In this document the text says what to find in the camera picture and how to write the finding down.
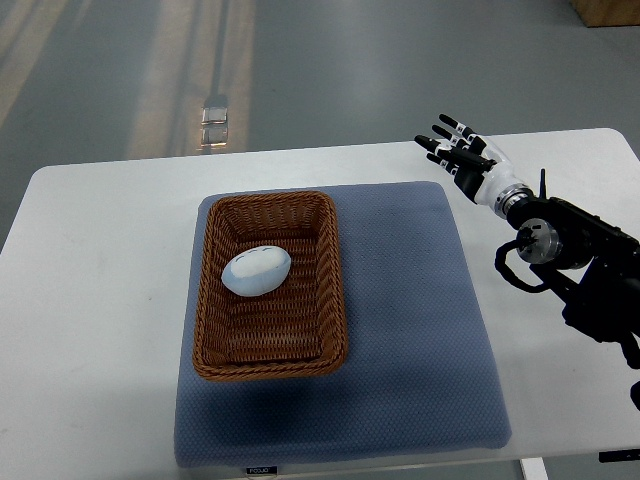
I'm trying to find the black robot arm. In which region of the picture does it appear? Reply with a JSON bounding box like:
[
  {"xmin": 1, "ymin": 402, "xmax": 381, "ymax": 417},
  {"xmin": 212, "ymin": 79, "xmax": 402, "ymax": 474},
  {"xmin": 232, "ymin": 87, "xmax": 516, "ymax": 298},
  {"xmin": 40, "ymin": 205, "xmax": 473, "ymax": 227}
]
[{"xmin": 414, "ymin": 114, "xmax": 639, "ymax": 369}]

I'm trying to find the blue white plush toy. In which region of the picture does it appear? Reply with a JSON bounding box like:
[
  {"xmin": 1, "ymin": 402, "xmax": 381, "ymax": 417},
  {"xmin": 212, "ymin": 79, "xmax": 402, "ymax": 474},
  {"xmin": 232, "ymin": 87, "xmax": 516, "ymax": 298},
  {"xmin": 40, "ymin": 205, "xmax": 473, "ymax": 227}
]
[{"xmin": 221, "ymin": 245, "xmax": 292, "ymax": 297}]

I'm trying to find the brown wicker basket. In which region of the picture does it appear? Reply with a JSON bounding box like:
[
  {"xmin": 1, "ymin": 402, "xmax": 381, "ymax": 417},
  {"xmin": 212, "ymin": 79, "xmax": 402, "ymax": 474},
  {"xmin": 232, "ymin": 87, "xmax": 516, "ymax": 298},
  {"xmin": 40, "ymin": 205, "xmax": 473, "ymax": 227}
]
[{"xmin": 192, "ymin": 191, "xmax": 348, "ymax": 382}]

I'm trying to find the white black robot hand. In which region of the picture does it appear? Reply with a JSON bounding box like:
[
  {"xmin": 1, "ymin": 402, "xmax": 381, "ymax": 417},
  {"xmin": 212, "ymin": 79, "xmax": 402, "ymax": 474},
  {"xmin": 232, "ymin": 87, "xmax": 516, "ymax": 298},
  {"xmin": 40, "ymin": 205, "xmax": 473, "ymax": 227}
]
[{"xmin": 414, "ymin": 113, "xmax": 523, "ymax": 205}]

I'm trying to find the wooden box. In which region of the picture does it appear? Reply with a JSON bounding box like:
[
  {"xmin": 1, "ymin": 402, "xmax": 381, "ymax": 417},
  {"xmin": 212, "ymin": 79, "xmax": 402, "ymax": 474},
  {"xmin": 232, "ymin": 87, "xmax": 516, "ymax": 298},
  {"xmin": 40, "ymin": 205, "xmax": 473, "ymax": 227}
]
[{"xmin": 570, "ymin": 0, "xmax": 639, "ymax": 28}]

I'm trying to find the black cable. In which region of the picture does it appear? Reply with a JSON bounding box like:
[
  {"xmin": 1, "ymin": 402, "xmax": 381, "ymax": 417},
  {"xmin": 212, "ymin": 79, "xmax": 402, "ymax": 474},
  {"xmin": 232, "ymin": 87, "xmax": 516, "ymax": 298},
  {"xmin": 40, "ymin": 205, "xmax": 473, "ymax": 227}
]
[{"xmin": 494, "ymin": 239, "xmax": 576, "ymax": 294}]

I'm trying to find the blue cushion mat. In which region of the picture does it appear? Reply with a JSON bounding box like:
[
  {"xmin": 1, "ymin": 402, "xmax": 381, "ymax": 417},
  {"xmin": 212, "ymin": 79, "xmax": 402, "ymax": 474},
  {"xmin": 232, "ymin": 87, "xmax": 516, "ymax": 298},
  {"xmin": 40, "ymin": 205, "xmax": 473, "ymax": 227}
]
[{"xmin": 174, "ymin": 181, "xmax": 511, "ymax": 468}]

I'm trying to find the white table leg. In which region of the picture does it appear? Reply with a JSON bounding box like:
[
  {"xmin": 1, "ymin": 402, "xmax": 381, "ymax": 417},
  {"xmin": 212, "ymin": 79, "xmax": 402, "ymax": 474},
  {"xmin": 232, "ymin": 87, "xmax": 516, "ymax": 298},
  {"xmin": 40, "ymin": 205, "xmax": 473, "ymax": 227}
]
[{"xmin": 520, "ymin": 457, "xmax": 549, "ymax": 480}]

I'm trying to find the metal floor plate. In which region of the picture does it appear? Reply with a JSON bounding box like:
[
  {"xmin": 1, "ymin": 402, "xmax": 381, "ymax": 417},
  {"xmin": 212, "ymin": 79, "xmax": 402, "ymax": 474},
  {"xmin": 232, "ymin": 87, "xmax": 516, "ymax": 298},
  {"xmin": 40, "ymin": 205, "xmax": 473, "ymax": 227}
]
[{"xmin": 200, "ymin": 94, "xmax": 229, "ymax": 148}]

